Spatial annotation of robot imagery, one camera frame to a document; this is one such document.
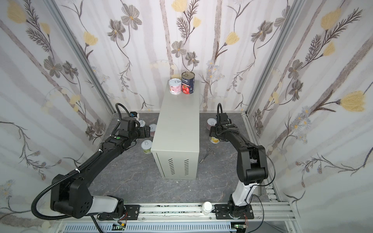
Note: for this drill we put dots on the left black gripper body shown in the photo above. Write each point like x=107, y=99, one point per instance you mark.
x=141, y=133

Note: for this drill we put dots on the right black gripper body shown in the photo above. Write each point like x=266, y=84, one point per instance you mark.
x=217, y=131

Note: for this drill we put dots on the green label can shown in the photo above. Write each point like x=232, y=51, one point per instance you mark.
x=146, y=146

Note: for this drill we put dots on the yellow label can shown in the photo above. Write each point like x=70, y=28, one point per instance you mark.
x=214, y=140

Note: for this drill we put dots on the pink white can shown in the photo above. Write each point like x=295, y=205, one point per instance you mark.
x=175, y=86

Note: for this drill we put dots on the blue red tomato can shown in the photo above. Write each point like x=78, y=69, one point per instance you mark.
x=188, y=82

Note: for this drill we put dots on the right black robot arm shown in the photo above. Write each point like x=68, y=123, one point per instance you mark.
x=252, y=168

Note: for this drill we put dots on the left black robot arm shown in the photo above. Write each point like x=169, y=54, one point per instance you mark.
x=70, y=195

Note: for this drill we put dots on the dark label can left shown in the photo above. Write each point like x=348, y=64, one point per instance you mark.
x=142, y=123

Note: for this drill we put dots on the pink label can left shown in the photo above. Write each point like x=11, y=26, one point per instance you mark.
x=152, y=129

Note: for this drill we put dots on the pink can right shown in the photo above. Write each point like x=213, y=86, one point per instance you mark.
x=211, y=122

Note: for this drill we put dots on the small metal scissors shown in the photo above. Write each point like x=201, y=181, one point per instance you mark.
x=208, y=152

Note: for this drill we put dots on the grey metal cabinet box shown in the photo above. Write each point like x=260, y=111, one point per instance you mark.
x=176, y=142

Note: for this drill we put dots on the white cable duct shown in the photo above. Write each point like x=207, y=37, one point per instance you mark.
x=171, y=227

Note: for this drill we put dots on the aluminium rail frame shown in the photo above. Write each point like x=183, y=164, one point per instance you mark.
x=268, y=218

